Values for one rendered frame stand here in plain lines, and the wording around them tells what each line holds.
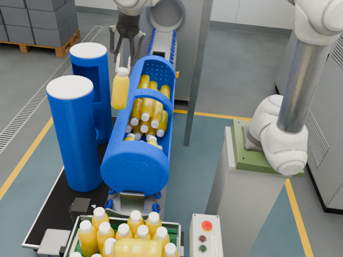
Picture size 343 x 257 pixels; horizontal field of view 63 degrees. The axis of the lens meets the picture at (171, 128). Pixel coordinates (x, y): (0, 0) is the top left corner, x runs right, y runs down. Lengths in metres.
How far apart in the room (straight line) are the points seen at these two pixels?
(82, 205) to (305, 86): 0.95
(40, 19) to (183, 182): 3.16
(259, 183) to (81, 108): 1.13
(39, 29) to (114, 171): 3.73
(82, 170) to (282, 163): 1.45
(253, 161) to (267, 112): 0.25
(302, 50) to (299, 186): 2.09
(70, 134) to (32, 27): 3.00
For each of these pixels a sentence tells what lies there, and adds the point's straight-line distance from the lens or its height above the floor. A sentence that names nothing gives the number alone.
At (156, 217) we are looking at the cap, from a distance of 1.08.
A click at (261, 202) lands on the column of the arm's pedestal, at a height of 0.74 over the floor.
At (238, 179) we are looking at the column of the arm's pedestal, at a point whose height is 0.90.
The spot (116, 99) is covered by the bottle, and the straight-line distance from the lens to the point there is 1.19.
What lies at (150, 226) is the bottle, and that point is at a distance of 1.10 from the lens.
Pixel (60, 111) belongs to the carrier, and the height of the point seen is 0.94.
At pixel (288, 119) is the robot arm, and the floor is 1.39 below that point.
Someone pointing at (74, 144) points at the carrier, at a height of 0.67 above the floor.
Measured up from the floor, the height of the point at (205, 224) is 1.11.
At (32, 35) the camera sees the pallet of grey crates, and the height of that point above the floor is 0.28.
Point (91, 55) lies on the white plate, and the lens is 2.25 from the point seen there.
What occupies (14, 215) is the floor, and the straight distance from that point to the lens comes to 2.57.
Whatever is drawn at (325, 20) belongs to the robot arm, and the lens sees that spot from 0.88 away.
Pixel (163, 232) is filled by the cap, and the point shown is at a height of 1.08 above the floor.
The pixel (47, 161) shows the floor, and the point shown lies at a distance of 2.89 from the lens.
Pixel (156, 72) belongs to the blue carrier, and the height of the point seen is 1.12.
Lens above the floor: 1.99
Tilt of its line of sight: 39 degrees down
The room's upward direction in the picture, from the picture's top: 6 degrees clockwise
